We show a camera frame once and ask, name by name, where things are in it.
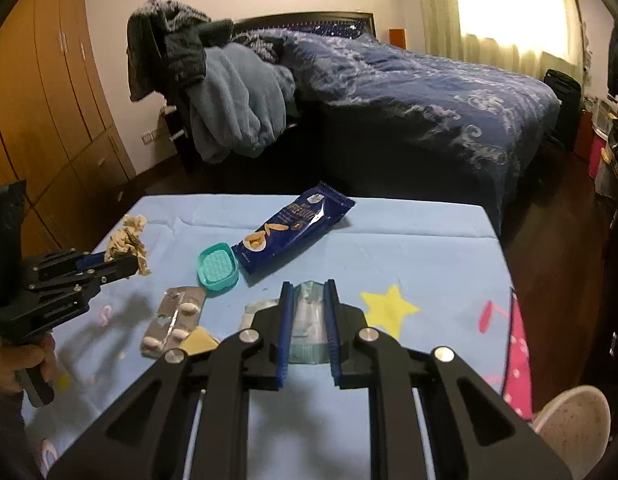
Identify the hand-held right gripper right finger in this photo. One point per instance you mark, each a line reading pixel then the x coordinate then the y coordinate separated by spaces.
pixel 333 330

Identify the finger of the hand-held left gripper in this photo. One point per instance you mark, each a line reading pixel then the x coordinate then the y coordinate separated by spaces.
pixel 91 261
pixel 114 271

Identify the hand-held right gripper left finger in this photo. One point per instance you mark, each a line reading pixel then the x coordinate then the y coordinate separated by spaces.
pixel 285 330

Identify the clear teal plastic wrapper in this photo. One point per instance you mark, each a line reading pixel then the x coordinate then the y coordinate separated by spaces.
pixel 306 320

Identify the brown tissue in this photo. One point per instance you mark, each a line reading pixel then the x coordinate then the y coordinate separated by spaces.
pixel 126 250

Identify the white speckled stool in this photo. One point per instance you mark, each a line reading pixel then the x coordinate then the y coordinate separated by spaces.
pixel 571 425

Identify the person's left forearm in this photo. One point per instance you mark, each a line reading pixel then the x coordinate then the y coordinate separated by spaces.
pixel 9 435

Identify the person's left hand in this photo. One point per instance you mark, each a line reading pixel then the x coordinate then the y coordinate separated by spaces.
pixel 9 365

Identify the silver pill blister pack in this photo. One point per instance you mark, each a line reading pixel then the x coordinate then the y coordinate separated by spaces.
pixel 171 320

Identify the yellow paper scrap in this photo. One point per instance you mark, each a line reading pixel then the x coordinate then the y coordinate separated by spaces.
pixel 199 342

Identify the teal plastic lid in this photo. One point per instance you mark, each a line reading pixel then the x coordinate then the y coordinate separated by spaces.
pixel 218 266

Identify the dark blue snack packet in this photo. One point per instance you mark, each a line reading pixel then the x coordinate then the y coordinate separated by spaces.
pixel 289 225

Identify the blue star printed tablecloth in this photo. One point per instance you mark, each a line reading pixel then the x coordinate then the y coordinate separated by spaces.
pixel 429 260

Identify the dark nightstand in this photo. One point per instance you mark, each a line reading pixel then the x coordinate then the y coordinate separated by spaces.
pixel 175 145

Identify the wooden wardrobe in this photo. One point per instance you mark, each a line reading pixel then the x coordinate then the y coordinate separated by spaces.
pixel 44 85

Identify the light blue fleece blanket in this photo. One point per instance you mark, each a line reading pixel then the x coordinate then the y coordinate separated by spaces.
pixel 239 100

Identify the black puffer jacket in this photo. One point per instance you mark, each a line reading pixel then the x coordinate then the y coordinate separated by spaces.
pixel 184 60

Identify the grey patterned jacket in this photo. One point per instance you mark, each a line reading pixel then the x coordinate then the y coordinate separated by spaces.
pixel 149 35

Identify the navy patterned duvet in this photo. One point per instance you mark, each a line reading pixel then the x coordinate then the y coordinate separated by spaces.
pixel 414 95

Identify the dark teal cloth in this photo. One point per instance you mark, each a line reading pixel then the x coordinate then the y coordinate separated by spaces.
pixel 216 32

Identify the dark wooden dresser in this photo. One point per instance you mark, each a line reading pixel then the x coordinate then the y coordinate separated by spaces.
pixel 616 260

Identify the orange box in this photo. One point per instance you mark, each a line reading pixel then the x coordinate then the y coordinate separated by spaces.
pixel 397 38

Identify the navy star pillow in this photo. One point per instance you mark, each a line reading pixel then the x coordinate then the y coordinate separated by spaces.
pixel 334 27

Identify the dark wooden bed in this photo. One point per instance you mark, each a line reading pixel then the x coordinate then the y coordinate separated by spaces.
pixel 299 17

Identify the pink plastic container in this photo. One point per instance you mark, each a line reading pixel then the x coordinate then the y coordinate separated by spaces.
pixel 597 157

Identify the red storage box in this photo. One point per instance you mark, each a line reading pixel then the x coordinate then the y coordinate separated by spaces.
pixel 583 135

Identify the black suitcase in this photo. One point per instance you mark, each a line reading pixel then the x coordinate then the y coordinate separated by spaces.
pixel 561 105

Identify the pale green curtain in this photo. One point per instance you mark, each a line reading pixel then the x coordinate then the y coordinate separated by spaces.
pixel 439 10

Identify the white wall socket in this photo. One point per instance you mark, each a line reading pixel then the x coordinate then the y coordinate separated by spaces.
pixel 149 137

